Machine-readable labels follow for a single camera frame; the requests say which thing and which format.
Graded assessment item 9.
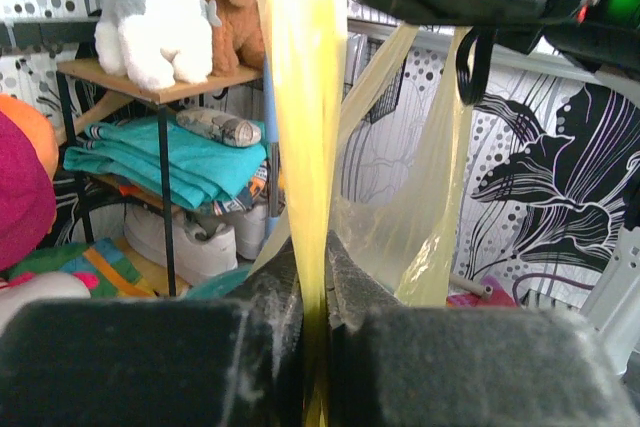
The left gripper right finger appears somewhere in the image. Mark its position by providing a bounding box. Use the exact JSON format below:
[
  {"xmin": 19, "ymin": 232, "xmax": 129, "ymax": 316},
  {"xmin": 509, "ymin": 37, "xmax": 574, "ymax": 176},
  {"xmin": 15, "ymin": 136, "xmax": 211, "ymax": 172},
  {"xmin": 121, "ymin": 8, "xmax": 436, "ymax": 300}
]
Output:
[{"xmin": 326, "ymin": 233, "xmax": 639, "ymax": 426}]

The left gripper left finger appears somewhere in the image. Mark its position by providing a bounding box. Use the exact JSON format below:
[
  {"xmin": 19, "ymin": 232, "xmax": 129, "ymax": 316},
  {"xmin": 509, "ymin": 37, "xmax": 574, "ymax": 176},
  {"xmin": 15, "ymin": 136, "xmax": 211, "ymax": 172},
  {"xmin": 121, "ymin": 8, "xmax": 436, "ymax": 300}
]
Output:
[{"xmin": 1, "ymin": 244, "xmax": 303, "ymax": 426}]

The yellow trash bag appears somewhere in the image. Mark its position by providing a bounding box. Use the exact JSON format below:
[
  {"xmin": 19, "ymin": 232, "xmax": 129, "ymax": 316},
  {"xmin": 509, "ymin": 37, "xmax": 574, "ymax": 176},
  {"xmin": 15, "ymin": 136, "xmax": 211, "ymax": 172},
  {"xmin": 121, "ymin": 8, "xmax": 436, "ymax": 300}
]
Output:
[{"xmin": 258, "ymin": 0, "xmax": 471, "ymax": 426}]

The rainbow striped bag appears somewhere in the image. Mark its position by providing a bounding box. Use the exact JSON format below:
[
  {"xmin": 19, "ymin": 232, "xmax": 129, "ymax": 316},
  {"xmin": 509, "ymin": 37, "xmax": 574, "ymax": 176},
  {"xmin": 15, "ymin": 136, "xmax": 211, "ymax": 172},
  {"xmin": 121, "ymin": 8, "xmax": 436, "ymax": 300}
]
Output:
[{"xmin": 7, "ymin": 239, "xmax": 157, "ymax": 298}]

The magenta fabric bag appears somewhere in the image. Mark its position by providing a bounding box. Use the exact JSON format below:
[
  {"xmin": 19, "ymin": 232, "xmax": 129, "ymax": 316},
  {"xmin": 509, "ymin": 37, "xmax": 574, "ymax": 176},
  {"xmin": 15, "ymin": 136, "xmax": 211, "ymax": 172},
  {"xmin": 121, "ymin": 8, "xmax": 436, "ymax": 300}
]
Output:
[{"xmin": 1, "ymin": 115, "xmax": 56, "ymax": 269}]

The purple red sock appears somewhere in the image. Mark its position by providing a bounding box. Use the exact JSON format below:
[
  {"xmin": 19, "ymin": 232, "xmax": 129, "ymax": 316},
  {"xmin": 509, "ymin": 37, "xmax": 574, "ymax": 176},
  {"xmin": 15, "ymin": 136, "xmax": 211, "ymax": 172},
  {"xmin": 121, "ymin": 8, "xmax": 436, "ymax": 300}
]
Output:
[{"xmin": 446, "ymin": 275, "xmax": 516, "ymax": 308}]

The teal folded cloth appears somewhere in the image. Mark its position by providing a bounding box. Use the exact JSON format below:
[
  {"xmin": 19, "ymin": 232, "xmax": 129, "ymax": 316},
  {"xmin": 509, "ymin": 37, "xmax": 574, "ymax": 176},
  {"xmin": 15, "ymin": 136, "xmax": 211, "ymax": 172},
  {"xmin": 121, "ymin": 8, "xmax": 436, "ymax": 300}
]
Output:
[{"xmin": 62, "ymin": 116, "xmax": 269, "ymax": 210}]

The pink white plush doll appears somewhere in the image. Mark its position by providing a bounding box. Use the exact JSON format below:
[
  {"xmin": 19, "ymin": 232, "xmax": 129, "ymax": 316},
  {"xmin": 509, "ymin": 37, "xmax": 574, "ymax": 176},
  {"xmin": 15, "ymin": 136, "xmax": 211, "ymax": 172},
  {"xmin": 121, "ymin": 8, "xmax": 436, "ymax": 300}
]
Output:
[{"xmin": 1, "ymin": 272, "xmax": 90, "ymax": 322}]

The grey rolled sock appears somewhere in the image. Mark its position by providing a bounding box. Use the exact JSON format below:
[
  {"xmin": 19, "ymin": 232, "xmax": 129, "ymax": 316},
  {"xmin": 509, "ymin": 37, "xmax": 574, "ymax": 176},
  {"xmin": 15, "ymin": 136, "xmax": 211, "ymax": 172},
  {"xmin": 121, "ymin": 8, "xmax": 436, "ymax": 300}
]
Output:
[{"xmin": 176, "ymin": 107, "xmax": 262, "ymax": 148}]

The orange plush toy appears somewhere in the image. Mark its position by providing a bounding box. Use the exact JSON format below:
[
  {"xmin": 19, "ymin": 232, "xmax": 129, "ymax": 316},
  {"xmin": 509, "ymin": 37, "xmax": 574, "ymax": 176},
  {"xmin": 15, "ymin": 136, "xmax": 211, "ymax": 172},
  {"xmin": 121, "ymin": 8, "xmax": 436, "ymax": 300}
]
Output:
[{"xmin": 1, "ymin": 94, "xmax": 59, "ymax": 180}]

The brown teddy bear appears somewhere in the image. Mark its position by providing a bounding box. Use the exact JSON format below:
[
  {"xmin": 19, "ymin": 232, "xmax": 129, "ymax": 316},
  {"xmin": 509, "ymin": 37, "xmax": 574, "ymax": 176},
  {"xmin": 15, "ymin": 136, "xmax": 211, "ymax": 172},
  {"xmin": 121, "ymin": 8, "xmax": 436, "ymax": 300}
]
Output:
[{"xmin": 206, "ymin": 0, "xmax": 265, "ymax": 77}]

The wooden metal shelf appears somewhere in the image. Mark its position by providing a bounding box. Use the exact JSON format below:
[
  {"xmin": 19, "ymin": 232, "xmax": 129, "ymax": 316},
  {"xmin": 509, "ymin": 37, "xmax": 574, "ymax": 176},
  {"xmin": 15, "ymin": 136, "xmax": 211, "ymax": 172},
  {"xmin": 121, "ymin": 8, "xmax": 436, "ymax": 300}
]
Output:
[{"xmin": 55, "ymin": 56, "xmax": 266, "ymax": 298}]

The white plush dog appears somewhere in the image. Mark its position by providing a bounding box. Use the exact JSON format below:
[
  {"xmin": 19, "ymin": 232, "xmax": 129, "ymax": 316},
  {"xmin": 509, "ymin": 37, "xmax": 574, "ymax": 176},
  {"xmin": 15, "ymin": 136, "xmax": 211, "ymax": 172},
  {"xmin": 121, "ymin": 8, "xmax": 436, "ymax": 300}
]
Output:
[{"xmin": 95, "ymin": 0, "xmax": 220, "ymax": 91}]

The black wire basket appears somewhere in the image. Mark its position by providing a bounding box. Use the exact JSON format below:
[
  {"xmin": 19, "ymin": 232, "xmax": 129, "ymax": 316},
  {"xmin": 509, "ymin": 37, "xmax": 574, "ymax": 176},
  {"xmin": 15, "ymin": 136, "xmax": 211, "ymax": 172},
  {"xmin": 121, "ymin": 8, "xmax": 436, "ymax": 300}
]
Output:
[{"xmin": 343, "ymin": 32, "xmax": 406, "ymax": 125}]

